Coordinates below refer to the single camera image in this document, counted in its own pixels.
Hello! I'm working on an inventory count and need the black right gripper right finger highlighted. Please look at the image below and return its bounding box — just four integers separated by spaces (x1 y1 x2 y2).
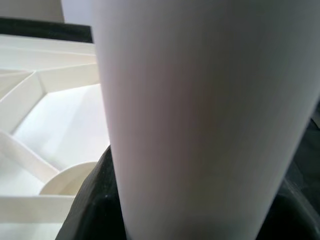
254 172 320 240

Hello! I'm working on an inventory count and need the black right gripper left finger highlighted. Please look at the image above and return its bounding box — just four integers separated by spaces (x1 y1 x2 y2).
55 144 131 240

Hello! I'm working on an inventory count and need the white plastic children table top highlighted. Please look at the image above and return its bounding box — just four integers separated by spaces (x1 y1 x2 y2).
0 33 113 227

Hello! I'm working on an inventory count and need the white plastic table leg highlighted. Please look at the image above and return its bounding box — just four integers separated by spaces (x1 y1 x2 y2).
90 0 320 240

